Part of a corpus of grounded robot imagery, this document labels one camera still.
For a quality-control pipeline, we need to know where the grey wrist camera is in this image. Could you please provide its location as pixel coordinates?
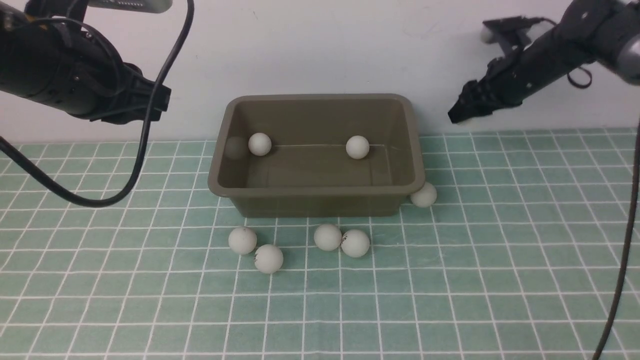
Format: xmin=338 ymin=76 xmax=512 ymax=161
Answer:
xmin=87 ymin=0 xmax=173 ymax=14
xmin=480 ymin=16 xmax=544 ymax=56

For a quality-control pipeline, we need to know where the white ping-pong ball with logo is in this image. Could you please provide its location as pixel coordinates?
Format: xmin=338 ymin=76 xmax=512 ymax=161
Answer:
xmin=254 ymin=244 xmax=284 ymax=275

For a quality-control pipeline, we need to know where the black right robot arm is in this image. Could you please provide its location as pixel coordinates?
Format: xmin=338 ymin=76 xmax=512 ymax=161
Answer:
xmin=448 ymin=0 xmax=640 ymax=125

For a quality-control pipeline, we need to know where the olive plastic bin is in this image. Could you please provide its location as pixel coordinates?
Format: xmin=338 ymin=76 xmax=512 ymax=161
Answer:
xmin=208 ymin=93 xmax=426 ymax=218

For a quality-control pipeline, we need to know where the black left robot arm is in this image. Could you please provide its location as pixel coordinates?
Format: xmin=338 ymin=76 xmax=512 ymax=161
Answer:
xmin=0 ymin=0 xmax=173 ymax=125

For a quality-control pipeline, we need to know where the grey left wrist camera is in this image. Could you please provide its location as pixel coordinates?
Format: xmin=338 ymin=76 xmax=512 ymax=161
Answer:
xmin=87 ymin=0 xmax=173 ymax=14

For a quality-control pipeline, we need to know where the black right camera cable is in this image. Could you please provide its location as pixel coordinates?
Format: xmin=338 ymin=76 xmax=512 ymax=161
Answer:
xmin=530 ymin=16 xmax=640 ymax=360

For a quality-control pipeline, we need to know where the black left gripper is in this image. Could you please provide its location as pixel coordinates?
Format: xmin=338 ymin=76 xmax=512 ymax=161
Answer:
xmin=55 ymin=23 xmax=172 ymax=125

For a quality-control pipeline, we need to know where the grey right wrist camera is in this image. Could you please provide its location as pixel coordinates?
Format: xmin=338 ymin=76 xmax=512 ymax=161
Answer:
xmin=480 ymin=16 xmax=544 ymax=56

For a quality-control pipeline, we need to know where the black camera cable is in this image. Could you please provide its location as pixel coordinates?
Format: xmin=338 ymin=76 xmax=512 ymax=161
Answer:
xmin=530 ymin=16 xmax=640 ymax=360
xmin=0 ymin=0 xmax=196 ymax=208

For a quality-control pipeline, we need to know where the black left camera cable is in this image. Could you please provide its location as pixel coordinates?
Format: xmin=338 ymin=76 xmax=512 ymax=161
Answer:
xmin=0 ymin=0 xmax=196 ymax=208

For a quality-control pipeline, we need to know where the green checkered tablecloth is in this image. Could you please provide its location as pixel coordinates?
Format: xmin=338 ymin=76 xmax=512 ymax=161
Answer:
xmin=0 ymin=128 xmax=635 ymax=360

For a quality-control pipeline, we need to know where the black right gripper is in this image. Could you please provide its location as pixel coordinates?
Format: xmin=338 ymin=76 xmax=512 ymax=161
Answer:
xmin=447 ymin=50 xmax=546 ymax=125

